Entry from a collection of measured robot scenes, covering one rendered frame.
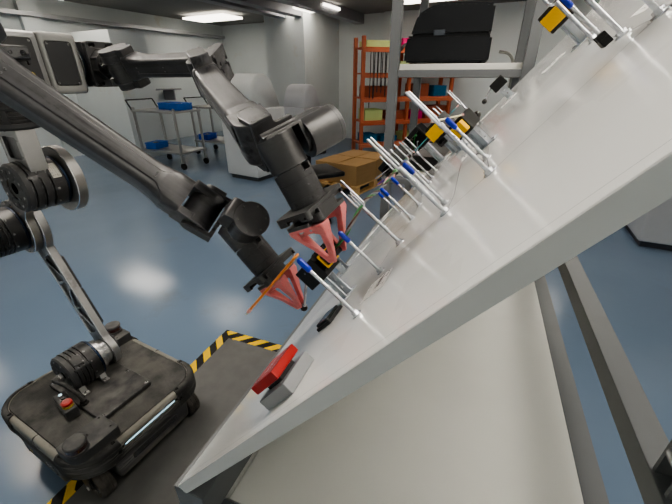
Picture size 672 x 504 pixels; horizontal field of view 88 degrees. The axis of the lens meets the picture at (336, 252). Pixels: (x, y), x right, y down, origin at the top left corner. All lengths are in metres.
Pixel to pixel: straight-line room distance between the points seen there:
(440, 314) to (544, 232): 0.08
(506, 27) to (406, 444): 8.16
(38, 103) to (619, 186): 0.64
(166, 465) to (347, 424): 1.15
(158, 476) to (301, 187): 1.48
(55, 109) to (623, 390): 0.91
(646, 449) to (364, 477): 0.40
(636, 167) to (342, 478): 0.62
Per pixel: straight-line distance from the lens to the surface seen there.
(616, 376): 0.73
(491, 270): 0.23
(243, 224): 0.56
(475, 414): 0.84
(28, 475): 2.05
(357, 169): 4.64
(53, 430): 1.80
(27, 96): 0.65
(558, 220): 0.23
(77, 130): 0.63
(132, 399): 1.76
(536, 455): 0.82
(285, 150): 0.49
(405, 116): 7.62
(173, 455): 1.82
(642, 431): 0.66
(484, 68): 1.47
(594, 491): 0.83
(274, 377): 0.41
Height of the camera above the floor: 1.42
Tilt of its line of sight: 27 degrees down
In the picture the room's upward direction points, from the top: straight up
